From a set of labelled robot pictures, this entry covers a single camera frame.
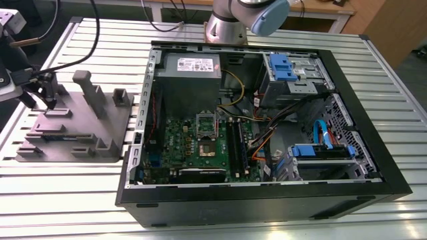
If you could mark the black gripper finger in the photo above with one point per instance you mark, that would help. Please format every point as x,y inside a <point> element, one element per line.
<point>49,90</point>
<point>29,91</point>

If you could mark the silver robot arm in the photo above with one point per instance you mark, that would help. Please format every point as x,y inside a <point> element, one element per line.
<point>227,30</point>

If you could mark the CPU socket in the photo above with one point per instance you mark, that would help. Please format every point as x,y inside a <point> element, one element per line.
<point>208,150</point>

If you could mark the RAM stick with label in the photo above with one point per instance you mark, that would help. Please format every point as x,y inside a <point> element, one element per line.
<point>61,138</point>

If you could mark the grey parts rack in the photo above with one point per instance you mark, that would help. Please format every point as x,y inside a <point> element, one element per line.
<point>83,145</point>

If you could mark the black table corner cap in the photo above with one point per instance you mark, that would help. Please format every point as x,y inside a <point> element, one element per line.
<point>363,37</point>
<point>76,19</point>

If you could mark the grey power supply unit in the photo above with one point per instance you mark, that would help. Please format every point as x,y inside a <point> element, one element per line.
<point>187,92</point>

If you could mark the green motherboard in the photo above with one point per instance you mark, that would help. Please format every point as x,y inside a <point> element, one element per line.
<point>176,130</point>

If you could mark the blue board connector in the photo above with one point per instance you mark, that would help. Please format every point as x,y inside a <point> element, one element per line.
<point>155,161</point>

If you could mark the black graphics card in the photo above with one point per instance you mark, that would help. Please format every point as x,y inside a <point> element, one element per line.
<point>200,175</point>

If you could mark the black RAM slot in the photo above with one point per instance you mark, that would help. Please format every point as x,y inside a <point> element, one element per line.
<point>240,147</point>
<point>235,147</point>
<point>231,147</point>
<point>244,147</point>

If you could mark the metal drive cage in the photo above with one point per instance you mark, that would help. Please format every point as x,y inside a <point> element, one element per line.
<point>283,95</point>
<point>320,161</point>

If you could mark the blue plastic drive carrier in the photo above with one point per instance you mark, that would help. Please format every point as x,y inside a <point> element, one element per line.
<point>281,67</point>

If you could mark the black PC case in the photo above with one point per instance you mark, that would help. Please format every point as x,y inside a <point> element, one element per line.
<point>233,207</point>

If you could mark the hard disk in blue carrier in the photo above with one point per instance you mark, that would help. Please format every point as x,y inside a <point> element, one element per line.
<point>304,151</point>

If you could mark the brown wooden cabinet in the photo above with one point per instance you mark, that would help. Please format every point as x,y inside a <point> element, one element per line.
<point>394,25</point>

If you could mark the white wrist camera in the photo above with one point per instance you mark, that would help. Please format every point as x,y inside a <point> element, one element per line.
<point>13,20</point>
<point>7,92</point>

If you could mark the wooden desk white frame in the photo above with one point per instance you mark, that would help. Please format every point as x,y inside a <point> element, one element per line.
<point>336,11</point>

